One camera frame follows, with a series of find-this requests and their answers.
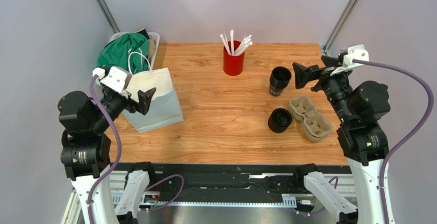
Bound stack of black cups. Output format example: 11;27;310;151
269;66;292;96

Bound white paper bag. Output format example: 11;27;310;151
123;68;184;133

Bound stack of black lids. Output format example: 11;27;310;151
268;108;292;133

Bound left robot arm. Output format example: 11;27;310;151
57;87;156;223

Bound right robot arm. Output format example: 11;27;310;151
293;54;394;223

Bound cardboard cup carrier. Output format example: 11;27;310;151
288;95;332;142

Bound green cloth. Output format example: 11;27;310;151
97;33;150;74

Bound white plastic bin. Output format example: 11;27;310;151
104;29;160;71

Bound white wrapped straws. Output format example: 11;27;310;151
220;29;253;56

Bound red straw cup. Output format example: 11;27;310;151
223;46;245;76

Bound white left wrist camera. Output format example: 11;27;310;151
92;66;133;95

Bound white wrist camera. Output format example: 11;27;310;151
92;66;133;95
330;44;369;76

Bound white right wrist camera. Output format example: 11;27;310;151
330;44;369;76

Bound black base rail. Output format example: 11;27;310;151
112;162;356;208

